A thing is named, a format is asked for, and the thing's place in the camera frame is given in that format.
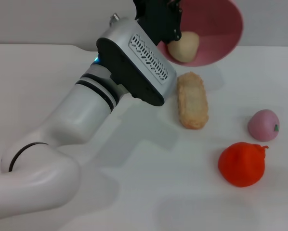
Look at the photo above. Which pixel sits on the long golden toast bread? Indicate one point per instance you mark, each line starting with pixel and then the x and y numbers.
pixel 193 103

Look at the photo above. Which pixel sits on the orange-red persimmon bun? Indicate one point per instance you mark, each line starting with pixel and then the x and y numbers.
pixel 240 168

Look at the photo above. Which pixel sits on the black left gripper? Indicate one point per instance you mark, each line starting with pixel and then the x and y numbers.
pixel 153 19

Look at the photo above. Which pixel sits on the pink peach bun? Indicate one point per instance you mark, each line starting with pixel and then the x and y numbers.
pixel 263 125

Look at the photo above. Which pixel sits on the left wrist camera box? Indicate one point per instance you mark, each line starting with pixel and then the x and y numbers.
pixel 134 67

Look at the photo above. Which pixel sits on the round beige egg yolk pastry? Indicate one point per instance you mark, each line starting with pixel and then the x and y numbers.
pixel 183 47

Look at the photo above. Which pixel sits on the pink plastic bowl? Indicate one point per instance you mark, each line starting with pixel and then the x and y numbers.
pixel 213 36

